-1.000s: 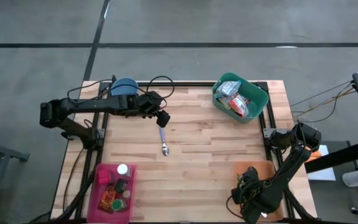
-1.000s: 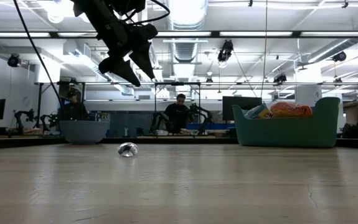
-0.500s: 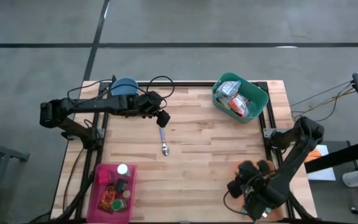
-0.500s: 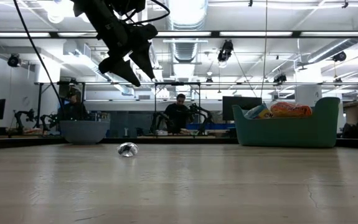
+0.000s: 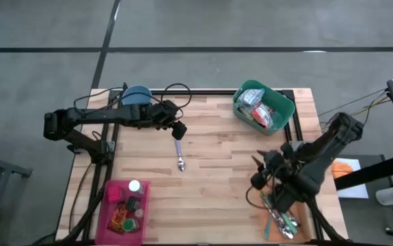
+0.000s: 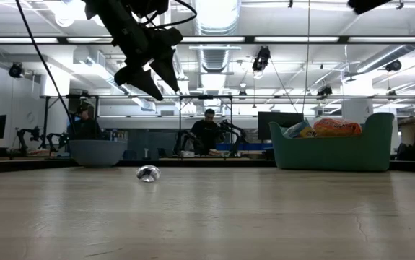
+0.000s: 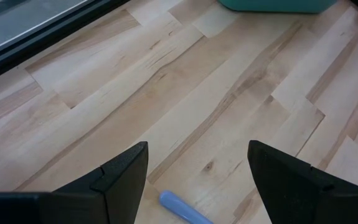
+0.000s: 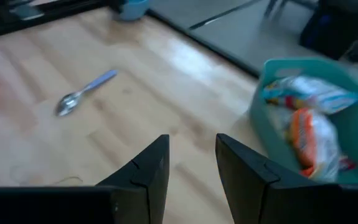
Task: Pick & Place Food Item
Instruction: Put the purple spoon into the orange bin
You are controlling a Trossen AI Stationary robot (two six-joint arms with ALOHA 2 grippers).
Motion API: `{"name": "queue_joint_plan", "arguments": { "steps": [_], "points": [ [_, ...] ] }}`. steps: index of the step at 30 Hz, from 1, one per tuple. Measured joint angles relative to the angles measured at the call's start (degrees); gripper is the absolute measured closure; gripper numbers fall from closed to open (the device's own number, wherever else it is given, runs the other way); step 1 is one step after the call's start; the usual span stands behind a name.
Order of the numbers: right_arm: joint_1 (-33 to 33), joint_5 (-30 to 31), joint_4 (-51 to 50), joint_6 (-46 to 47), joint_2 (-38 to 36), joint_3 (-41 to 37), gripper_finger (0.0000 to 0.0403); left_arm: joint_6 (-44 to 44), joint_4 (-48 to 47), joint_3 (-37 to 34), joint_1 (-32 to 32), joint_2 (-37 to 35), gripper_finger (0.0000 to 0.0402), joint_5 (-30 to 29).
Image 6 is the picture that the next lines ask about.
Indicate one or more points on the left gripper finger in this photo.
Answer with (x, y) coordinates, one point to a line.
(138, 81)
(165, 70)

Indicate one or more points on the silver and yellow snack bag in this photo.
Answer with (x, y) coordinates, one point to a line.
(301, 130)

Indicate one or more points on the orange and silver snack packet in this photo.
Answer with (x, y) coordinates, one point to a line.
(337, 127)

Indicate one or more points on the black background robot arm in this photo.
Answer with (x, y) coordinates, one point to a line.
(53, 139)
(234, 131)
(182, 141)
(25, 135)

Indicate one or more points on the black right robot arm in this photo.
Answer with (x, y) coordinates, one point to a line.
(367, 5)

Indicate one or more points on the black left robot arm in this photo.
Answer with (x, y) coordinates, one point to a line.
(109, 11)

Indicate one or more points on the light blue bowl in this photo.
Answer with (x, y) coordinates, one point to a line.
(97, 153)

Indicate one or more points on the black ceiling spotlight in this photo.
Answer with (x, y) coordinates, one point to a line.
(393, 65)
(261, 57)
(16, 70)

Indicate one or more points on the black overhead crossbar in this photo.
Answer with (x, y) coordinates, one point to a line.
(293, 39)

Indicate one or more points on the green plastic bin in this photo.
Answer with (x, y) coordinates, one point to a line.
(337, 153)

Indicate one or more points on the black background rig frame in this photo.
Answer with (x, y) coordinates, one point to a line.
(138, 96)

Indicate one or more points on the silver ceiling air duct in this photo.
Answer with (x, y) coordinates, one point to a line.
(216, 14)

